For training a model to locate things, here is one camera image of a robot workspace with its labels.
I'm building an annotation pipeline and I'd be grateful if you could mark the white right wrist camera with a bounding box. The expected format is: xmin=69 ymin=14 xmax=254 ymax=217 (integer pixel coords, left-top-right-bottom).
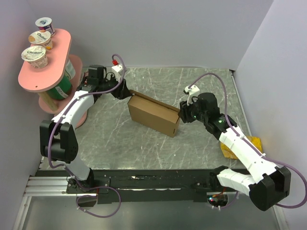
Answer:
xmin=184 ymin=85 xmax=200 ymax=105

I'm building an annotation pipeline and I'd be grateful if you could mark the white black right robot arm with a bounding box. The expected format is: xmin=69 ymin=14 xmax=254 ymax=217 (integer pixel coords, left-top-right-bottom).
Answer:
xmin=178 ymin=91 xmax=291 ymax=211

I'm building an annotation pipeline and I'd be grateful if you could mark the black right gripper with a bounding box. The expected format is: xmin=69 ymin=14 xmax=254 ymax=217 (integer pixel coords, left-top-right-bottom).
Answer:
xmin=177 ymin=95 xmax=208 ymax=123

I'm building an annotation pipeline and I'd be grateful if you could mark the green cylindrical can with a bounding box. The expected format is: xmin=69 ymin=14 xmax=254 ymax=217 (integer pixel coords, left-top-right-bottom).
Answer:
xmin=47 ymin=76 xmax=72 ymax=100

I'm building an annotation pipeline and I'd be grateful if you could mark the pink tiered wooden shelf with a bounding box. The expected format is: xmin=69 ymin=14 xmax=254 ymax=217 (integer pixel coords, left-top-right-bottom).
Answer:
xmin=18 ymin=28 xmax=83 ymax=115

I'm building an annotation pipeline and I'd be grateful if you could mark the aluminium frame rail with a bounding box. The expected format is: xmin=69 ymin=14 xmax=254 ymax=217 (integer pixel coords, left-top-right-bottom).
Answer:
xmin=24 ymin=177 xmax=69 ymax=197

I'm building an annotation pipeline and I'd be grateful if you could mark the yellow Lays chips bag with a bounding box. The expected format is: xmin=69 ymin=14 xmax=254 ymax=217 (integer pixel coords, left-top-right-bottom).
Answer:
xmin=220 ymin=136 xmax=263 ymax=160

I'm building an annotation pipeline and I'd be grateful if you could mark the orange Chobani yogurt cup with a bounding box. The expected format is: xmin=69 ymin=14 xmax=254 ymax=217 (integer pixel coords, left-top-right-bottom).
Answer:
xmin=28 ymin=30 xmax=53 ymax=51

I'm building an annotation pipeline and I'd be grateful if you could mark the brown cardboard paper box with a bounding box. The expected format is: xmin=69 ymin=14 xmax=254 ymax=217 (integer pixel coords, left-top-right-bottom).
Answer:
xmin=128 ymin=90 xmax=180 ymax=138

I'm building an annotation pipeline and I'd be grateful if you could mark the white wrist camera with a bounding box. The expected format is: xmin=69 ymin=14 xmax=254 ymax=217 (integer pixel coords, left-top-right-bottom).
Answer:
xmin=111 ymin=59 xmax=126 ymax=82
xmin=184 ymin=85 xmax=200 ymax=105

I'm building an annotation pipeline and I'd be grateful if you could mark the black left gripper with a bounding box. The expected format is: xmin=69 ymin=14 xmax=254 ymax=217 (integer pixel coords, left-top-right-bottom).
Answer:
xmin=99 ymin=73 xmax=133 ymax=100

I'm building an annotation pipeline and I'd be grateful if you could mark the small electronics board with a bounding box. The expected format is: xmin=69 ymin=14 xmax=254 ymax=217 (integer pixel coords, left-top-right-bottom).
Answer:
xmin=207 ymin=195 xmax=228 ymax=207

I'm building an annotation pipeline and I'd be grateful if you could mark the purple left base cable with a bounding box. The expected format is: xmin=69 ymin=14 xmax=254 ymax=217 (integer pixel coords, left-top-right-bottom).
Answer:
xmin=76 ymin=186 xmax=122 ymax=218

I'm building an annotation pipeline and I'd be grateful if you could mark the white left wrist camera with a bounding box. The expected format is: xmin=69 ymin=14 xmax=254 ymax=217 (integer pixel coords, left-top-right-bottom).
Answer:
xmin=111 ymin=59 xmax=126 ymax=82

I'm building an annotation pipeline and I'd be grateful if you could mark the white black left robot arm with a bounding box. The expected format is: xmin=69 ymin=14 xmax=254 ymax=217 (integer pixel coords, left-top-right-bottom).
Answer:
xmin=39 ymin=64 xmax=132 ymax=193

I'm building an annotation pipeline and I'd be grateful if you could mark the blue white yogurt cup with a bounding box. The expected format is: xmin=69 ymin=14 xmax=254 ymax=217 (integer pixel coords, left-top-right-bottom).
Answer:
xmin=35 ymin=17 xmax=56 ymax=36

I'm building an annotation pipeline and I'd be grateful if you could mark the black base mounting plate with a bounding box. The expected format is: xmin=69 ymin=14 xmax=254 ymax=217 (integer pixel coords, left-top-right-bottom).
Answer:
xmin=66 ymin=169 xmax=240 ymax=204

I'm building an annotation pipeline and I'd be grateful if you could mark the white Chobani yogurt cup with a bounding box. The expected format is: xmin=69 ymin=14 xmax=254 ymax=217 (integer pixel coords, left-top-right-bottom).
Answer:
xmin=21 ymin=46 xmax=48 ymax=69

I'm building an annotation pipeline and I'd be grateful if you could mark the white green label container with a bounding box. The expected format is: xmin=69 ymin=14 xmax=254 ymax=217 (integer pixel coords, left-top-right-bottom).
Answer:
xmin=64 ymin=59 xmax=76 ymax=80

